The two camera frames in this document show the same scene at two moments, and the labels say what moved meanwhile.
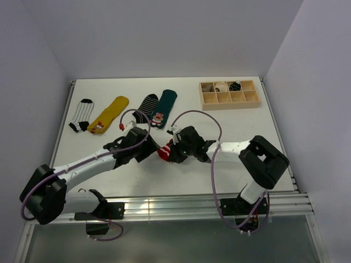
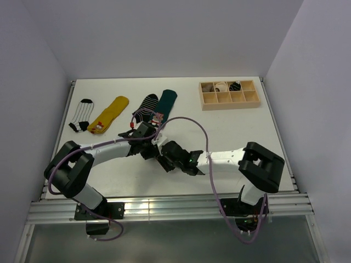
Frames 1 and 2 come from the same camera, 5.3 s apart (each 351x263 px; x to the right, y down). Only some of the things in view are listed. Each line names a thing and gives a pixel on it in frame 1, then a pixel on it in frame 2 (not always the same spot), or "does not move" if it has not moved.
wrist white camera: [173, 130] -> [160, 139]
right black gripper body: [182, 151] -> [167, 164]
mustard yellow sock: [98, 126] does not move
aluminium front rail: [250, 206] does not move
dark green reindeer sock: [160, 111] does not move
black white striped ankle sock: [148, 106] does not move
